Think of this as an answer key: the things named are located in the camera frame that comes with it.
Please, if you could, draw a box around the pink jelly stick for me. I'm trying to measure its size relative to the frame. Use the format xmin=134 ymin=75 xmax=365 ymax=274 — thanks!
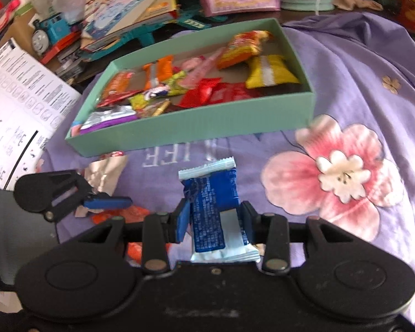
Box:
xmin=181 ymin=46 xmax=227 ymax=89

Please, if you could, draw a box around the clear packet orange snack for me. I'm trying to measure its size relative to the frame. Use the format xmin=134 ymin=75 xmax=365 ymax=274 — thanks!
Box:
xmin=100 ymin=71 xmax=135 ymax=99

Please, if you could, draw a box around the brown gold candy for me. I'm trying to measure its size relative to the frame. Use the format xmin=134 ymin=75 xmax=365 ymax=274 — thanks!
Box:
xmin=149 ymin=100 xmax=172 ymax=116

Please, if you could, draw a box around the purple white snack packet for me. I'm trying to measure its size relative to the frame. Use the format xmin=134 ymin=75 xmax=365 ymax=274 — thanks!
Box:
xmin=79 ymin=105 xmax=139 ymax=134

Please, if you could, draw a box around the orange gold snack packet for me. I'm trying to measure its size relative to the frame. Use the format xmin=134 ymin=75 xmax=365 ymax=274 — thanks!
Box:
xmin=216 ymin=30 xmax=274 ymax=70

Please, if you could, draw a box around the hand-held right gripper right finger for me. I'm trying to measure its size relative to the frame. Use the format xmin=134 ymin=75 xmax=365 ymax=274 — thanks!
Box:
xmin=238 ymin=201 xmax=346 ymax=276

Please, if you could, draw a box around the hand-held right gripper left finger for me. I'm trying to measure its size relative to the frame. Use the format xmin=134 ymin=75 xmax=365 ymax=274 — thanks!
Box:
xmin=69 ymin=197 xmax=193 ymax=274

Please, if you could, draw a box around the white instruction sheet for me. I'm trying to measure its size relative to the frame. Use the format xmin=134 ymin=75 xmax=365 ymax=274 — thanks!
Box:
xmin=0 ymin=38 xmax=82 ymax=191

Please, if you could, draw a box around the blue toy train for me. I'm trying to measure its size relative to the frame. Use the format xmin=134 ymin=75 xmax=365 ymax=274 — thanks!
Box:
xmin=31 ymin=12 xmax=82 ymax=63

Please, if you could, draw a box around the black white printed box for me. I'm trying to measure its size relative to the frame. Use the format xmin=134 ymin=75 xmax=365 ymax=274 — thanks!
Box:
xmin=55 ymin=46 xmax=85 ymax=80

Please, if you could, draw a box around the orange foil snack packet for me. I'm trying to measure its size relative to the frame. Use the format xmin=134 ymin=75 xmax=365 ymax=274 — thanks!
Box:
xmin=142 ymin=55 xmax=175 ymax=90

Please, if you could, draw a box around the purple floral blanket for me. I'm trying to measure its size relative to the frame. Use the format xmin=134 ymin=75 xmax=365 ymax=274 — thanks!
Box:
xmin=38 ymin=12 xmax=415 ymax=326

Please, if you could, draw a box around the pale vacuum-sealed pouch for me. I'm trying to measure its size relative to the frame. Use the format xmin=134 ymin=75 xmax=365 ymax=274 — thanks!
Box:
xmin=85 ymin=154 xmax=128 ymax=194

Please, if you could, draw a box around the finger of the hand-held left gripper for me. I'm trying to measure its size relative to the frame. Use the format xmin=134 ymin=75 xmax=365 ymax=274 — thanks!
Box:
xmin=43 ymin=170 xmax=134 ymax=222

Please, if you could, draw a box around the blue snack packet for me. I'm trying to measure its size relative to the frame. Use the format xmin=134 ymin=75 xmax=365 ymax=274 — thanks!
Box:
xmin=178 ymin=157 xmax=261 ymax=263

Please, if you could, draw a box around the orange red snack packet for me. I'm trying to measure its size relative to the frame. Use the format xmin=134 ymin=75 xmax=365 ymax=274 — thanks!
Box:
xmin=74 ymin=206 xmax=151 ymax=261

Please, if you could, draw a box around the green yellow candy packet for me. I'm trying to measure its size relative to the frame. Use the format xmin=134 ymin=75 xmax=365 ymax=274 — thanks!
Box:
xmin=129 ymin=71 xmax=191 ymax=109

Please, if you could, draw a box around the yellow snack packet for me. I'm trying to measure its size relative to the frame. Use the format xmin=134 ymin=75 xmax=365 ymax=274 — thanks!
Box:
xmin=245 ymin=55 xmax=300 ymax=89

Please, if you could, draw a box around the mint green cardboard box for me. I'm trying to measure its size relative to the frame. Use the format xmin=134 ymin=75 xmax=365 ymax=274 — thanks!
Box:
xmin=65 ymin=17 xmax=315 ymax=157

